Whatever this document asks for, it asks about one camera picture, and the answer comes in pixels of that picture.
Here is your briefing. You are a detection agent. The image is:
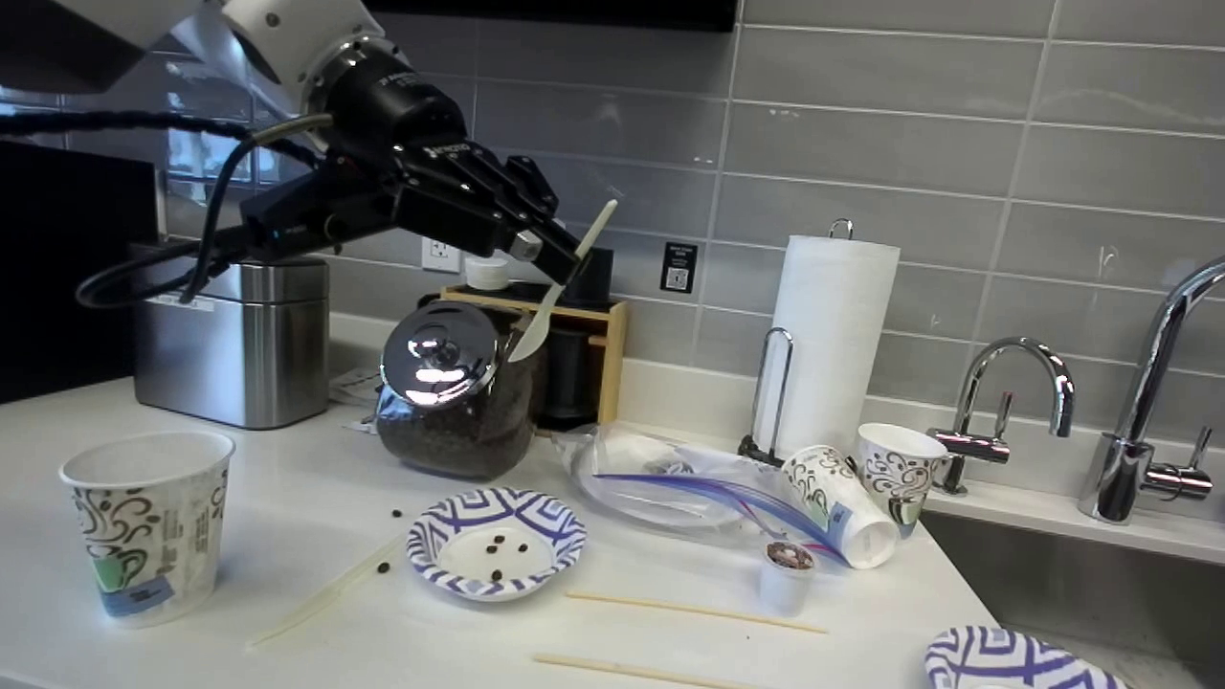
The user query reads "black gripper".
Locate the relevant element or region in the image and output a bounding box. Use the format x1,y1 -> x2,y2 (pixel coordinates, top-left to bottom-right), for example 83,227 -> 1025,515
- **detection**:
382,140 -> 582,281

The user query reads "cream plastic spoon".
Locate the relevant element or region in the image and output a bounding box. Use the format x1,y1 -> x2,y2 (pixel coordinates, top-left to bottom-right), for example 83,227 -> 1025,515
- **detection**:
508,193 -> 621,364

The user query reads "patterned paper coffee cup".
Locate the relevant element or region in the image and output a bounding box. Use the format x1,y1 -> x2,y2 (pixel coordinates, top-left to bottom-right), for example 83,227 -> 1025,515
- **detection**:
57,433 -> 239,622

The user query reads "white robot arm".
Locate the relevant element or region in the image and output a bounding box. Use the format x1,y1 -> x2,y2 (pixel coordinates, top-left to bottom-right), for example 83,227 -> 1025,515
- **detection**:
20,0 -> 582,281

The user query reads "glass coffee bean jar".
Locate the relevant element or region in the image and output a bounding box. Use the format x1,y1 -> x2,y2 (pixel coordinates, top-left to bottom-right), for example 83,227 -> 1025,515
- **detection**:
376,298 -> 539,481

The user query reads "lying patterned paper cup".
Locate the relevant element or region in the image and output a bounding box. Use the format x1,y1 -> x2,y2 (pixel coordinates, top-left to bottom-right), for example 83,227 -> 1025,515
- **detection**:
780,444 -> 900,570

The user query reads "small coffee pod cup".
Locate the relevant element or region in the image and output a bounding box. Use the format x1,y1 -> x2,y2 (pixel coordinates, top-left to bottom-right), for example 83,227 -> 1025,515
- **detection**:
759,540 -> 817,614

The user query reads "upright patterned paper cup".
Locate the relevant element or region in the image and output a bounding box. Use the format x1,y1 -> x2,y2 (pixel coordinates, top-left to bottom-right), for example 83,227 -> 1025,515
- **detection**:
853,421 -> 950,537

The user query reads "black cylinder container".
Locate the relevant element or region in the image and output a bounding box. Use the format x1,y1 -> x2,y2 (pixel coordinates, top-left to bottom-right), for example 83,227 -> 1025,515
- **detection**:
573,247 -> 614,306

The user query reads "white small jar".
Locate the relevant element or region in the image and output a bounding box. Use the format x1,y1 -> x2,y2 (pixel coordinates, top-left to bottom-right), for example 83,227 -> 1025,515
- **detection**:
464,252 -> 508,292

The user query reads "wooden shelf organizer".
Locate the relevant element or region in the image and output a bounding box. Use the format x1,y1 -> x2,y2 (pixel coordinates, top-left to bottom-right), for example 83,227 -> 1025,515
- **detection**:
436,281 -> 633,433

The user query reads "clear plastic zip bag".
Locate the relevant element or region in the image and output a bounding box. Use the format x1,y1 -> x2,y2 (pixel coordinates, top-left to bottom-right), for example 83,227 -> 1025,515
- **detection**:
572,428 -> 835,553

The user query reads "paper towel holder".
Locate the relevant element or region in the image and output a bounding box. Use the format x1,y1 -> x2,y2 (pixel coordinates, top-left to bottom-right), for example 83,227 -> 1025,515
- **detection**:
739,325 -> 797,464

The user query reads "paper towel roll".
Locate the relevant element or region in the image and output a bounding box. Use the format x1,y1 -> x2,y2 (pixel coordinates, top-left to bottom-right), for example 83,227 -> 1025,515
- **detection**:
769,233 -> 900,456

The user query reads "steel countertop bin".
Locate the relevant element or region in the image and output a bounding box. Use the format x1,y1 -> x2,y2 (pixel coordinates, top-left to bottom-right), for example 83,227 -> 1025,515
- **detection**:
135,255 -> 331,428

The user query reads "wooden stir stick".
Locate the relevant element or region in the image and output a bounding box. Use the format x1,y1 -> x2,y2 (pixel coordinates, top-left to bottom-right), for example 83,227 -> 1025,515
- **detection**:
247,540 -> 401,654
559,588 -> 826,634
534,654 -> 736,689

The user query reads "chrome small faucet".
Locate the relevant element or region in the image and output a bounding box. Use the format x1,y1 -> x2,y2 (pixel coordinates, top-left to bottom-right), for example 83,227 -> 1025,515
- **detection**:
933,338 -> 1075,492

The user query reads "chrome large faucet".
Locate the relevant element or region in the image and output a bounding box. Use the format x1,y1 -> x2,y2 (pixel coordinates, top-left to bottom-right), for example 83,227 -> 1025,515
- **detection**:
1084,255 -> 1225,523

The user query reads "white wall outlet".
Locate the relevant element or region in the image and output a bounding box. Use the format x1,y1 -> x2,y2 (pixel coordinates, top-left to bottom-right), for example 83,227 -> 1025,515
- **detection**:
420,238 -> 464,275

